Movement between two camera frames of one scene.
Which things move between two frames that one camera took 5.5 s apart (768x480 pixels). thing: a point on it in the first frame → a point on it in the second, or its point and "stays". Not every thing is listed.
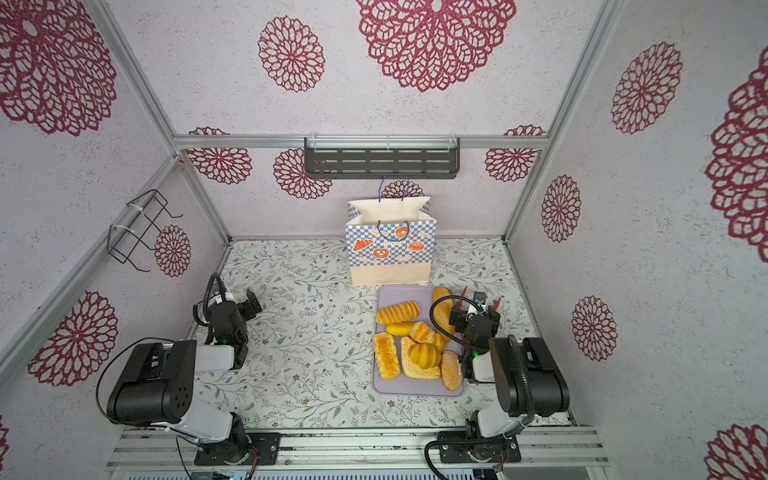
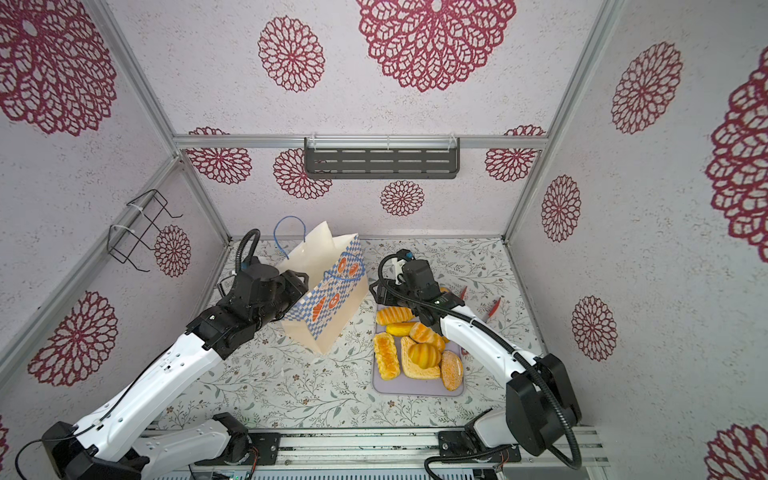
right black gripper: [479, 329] → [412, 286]
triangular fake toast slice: [411, 369] stays
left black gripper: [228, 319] → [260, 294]
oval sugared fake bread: [451, 370] stays
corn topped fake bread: [386, 357] stays
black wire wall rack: [135, 226] stays
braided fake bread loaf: [400, 313] stays
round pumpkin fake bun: [424, 355] stays
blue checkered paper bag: [390, 242] → [338, 289]
